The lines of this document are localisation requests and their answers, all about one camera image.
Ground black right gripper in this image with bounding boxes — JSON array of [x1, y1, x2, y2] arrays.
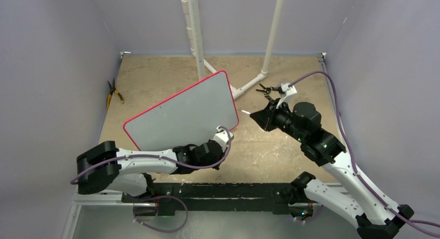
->
[[251, 97, 306, 143]]

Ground red framed whiteboard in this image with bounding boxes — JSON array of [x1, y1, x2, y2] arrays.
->
[[123, 71, 239, 151]]

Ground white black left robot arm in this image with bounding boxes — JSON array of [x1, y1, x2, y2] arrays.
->
[[70, 139, 230, 202]]

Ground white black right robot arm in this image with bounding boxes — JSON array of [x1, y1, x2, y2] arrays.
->
[[250, 102, 414, 238]]

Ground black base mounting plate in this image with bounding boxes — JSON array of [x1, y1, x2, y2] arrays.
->
[[121, 182, 310, 216]]

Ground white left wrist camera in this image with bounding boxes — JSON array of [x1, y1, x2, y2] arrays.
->
[[212, 126, 235, 152]]

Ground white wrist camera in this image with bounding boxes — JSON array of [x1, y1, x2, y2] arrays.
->
[[276, 82, 297, 109], [212, 126, 235, 152]]

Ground black handled pliers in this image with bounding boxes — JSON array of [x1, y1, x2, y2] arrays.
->
[[256, 83, 278, 101]]

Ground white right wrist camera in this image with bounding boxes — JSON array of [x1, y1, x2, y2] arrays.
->
[[276, 82, 297, 109]]

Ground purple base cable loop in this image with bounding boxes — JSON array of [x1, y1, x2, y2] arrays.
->
[[127, 196, 189, 234]]

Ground yellow handled pliers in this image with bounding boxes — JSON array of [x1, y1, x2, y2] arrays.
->
[[106, 78, 125, 109]]

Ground metal corner bracket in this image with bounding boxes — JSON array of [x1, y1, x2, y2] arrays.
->
[[119, 51, 131, 59]]

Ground white PVC pipe frame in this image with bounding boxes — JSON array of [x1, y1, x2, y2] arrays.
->
[[179, 0, 284, 98]]

